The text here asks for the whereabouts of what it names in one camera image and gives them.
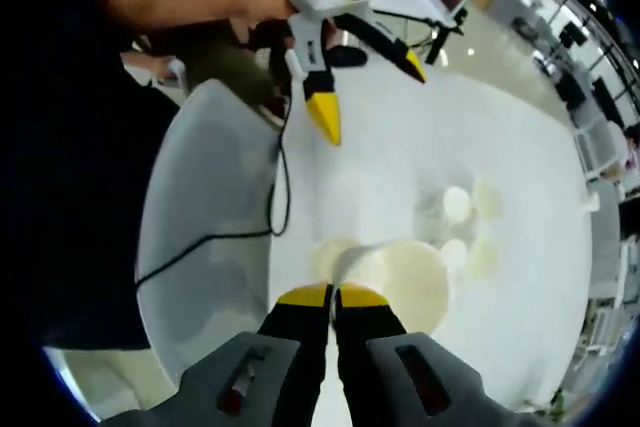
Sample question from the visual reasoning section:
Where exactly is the grey office chair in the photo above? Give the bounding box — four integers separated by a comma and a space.
135, 77, 292, 388

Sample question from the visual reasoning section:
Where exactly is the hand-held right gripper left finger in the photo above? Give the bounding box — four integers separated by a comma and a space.
102, 282, 335, 427

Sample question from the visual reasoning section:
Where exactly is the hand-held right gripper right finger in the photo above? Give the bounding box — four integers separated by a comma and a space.
334, 284, 549, 427

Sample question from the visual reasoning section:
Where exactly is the row of office desks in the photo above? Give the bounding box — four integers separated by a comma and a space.
509, 0, 640, 188

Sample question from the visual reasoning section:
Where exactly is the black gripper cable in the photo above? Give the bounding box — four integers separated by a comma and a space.
134, 49, 304, 293

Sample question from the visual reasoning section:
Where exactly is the person's olive trouser leg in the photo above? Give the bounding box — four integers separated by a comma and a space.
187, 41, 289, 121

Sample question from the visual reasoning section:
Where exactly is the person's own dark clothing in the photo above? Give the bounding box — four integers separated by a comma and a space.
14, 0, 240, 351

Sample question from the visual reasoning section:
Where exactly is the black oval object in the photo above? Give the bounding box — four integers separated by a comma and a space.
329, 44, 370, 68

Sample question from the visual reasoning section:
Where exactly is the person's left hand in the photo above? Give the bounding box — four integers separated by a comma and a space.
247, 0, 297, 56

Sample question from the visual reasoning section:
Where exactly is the cluster of paper cups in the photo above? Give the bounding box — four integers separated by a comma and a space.
424, 177, 504, 281

